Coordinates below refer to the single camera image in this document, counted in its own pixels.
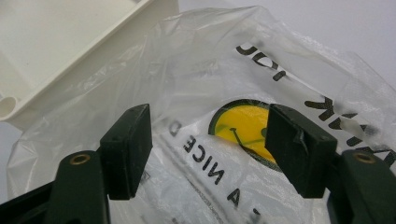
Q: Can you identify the white plastic tray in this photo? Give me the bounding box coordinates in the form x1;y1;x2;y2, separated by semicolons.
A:
0;0;180;131

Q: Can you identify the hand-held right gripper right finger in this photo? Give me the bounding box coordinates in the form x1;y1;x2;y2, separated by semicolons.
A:
264;104;396;224

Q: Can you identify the clear printed plastic bag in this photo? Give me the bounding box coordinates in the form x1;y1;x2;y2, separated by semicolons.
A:
6;5;396;224

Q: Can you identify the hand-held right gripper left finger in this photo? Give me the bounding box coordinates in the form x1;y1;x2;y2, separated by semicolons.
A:
43;103;154;224

